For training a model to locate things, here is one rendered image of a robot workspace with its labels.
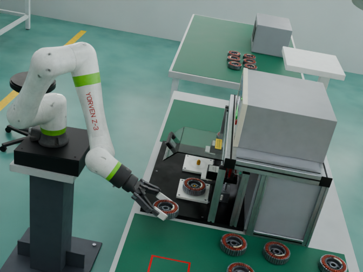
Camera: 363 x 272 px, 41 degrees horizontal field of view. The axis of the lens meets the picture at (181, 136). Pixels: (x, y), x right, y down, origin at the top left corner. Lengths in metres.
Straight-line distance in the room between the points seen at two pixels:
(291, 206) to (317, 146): 0.28
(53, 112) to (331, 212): 1.44
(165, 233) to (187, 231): 0.10
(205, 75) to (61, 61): 1.95
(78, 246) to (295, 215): 1.47
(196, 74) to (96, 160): 1.95
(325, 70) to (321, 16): 3.95
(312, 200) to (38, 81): 1.24
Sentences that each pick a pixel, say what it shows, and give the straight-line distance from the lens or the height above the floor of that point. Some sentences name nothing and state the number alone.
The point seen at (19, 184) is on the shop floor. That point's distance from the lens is 3.64.
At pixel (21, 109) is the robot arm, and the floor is 1.09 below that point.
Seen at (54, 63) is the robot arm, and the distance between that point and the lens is 1.98.
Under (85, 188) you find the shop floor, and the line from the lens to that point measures 3.59.
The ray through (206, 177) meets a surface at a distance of 2.24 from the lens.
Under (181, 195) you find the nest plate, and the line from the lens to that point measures 2.28.
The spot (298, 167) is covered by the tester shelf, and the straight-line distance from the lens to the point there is 2.05.
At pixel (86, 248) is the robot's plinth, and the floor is 0.02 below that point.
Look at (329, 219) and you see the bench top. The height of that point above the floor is 0.75.
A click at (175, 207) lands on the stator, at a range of 2.07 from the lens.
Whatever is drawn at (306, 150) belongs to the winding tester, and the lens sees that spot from 2.10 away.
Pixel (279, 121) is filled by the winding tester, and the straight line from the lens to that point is 2.02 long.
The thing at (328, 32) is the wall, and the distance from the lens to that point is 6.98.
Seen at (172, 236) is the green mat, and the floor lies 0.75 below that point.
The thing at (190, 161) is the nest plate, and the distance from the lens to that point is 2.54.
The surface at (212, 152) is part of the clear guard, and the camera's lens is 2.09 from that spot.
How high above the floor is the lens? 2.10
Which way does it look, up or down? 28 degrees down
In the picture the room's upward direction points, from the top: 10 degrees clockwise
